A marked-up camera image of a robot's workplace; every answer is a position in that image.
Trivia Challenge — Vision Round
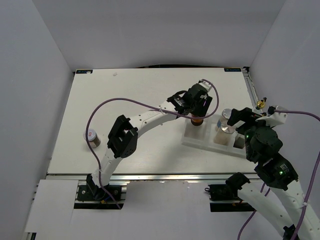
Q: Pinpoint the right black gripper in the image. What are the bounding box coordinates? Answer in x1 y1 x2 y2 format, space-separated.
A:
226 107 275 161

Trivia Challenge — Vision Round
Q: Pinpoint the red lid sauce jar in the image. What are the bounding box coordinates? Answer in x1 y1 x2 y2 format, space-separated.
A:
190 115 204 127

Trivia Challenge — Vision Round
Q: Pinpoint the blue label silver cap shaker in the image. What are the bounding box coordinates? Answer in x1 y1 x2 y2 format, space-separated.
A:
215 108 235 134

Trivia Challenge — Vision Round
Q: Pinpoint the clear glass bottle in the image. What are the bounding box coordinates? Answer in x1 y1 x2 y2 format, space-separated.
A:
254 97 267 113

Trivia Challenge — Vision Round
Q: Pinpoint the small brown spice jar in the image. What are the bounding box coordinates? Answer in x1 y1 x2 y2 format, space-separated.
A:
83 128 101 149

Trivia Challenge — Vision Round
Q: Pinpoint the white silver cap shaker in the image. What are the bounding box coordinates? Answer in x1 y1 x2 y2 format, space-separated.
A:
213 125 235 146

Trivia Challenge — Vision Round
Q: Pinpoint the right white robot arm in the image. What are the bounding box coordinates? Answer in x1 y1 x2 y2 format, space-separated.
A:
225 106 320 240

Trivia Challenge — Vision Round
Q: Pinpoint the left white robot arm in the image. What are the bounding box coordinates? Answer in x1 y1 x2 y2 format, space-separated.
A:
86 79 214 200

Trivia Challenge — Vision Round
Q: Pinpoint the white three-slot organizer tray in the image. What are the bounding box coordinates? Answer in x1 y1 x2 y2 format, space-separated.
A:
181 114 246 159

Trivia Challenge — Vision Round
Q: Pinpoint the right blue corner sticker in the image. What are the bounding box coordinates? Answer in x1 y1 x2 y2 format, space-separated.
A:
224 67 242 73

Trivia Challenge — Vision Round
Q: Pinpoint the blue corner sticker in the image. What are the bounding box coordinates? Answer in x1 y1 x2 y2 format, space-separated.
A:
224 67 242 73
75 69 93 74

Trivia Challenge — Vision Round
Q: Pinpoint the left blue corner sticker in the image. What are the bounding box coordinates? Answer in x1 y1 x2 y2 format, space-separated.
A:
75 69 93 74

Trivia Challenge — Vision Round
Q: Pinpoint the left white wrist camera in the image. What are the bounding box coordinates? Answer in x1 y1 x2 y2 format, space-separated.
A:
198 79 212 93

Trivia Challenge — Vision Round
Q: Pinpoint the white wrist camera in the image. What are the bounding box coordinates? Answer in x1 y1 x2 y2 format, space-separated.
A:
198 79 212 93
256 105 288 128

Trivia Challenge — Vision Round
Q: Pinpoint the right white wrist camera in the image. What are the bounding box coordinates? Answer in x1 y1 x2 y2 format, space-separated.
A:
256 105 288 128

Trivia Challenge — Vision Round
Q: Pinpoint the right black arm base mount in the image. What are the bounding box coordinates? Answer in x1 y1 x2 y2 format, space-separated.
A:
204 184 254 213

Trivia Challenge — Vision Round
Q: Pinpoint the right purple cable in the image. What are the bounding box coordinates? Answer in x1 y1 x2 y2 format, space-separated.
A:
237 107 320 240

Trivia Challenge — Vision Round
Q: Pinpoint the purple cable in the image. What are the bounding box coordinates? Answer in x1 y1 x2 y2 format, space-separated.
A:
237 107 320 240
86 79 221 210

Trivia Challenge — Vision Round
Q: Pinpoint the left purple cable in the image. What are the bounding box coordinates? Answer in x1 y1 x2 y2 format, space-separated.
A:
86 79 221 210

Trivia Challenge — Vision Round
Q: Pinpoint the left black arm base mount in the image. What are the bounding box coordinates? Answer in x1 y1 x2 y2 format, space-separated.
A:
74 180 129 210

